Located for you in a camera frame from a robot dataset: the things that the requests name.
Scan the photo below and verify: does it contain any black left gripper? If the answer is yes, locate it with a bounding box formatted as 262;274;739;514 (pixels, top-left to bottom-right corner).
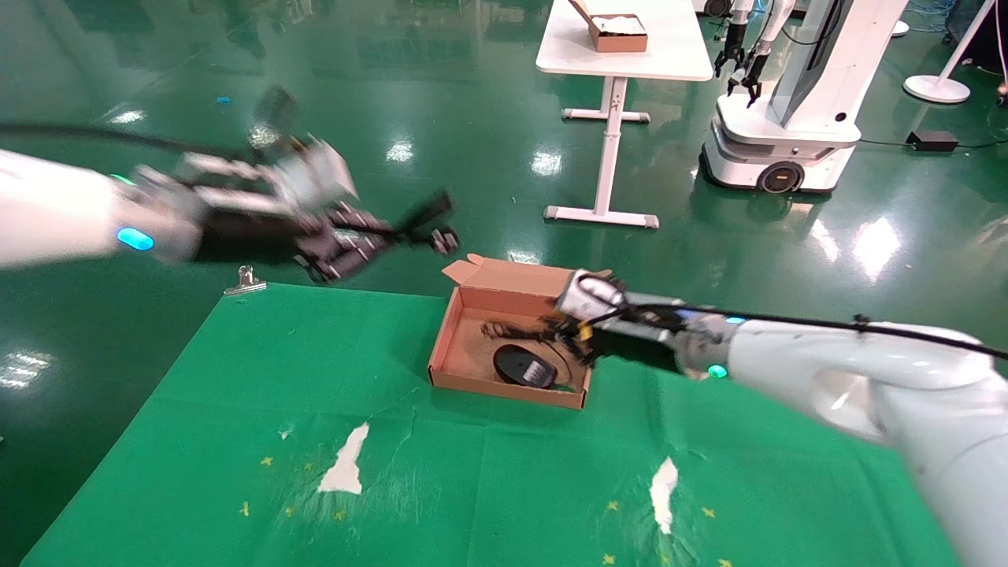
185;150;402;286

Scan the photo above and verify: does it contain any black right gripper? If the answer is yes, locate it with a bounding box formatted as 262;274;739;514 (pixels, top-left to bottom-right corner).
547;299;713;372

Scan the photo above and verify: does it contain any black mouse with thin cable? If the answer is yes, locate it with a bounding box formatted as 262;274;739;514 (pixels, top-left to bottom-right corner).
480;315;593;393

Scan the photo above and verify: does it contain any black power cable with plug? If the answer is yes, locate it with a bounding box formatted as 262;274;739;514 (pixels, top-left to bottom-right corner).
378;189;461;258

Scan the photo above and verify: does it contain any open brown cardboard box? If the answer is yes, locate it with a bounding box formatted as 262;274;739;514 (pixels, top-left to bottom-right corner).
427;254;619;410

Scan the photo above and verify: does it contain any small brown cardboard box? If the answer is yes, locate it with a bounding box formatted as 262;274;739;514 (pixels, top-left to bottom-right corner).
569;0;649;54

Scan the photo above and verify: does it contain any silver table clamp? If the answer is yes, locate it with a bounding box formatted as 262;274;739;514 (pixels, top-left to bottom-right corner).
222;265;267;298

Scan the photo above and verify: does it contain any green table cloth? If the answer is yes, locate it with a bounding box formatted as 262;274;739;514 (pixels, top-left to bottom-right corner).
20;283;958;567

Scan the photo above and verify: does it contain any white background table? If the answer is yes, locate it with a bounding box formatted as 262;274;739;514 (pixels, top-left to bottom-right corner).
535;0;714;230

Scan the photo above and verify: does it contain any white wheeled background robot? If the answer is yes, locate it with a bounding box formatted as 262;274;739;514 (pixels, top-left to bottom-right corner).
699;0;908;195

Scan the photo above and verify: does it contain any black background robot gripper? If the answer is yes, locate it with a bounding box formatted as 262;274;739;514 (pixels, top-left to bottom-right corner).
726;47;770;108
713;22;747;78

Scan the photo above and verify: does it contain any black floor power adapter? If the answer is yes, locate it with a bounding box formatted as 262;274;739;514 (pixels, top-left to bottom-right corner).
905;130;959;154

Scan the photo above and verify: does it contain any white floor stand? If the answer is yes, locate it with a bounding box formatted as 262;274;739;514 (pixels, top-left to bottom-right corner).
902;0;995;104

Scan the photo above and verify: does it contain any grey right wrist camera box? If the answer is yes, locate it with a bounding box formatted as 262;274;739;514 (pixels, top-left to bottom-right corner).
554;269;629;322

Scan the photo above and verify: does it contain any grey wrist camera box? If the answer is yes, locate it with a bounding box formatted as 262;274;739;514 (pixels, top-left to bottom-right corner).
554;269;629;322
264;132;361;212

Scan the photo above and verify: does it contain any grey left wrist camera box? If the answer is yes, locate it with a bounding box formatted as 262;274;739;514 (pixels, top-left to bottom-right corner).
264;132;361;212

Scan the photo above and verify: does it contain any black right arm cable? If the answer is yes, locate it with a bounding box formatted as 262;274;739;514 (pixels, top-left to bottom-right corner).
621;302;1008;361

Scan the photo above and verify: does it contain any black floor cable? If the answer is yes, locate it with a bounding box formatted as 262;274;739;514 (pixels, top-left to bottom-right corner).
857;137;1008;151

